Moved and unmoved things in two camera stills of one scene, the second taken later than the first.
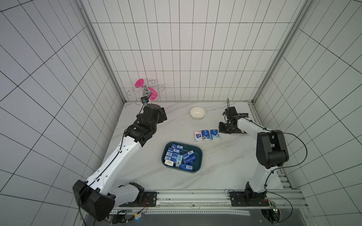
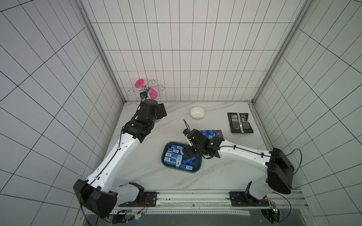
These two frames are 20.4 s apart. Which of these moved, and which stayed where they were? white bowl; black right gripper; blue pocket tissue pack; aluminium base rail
Moved: black right gripper
Stayed: aluminium base rail; white bowl; blue pocket tissue pack
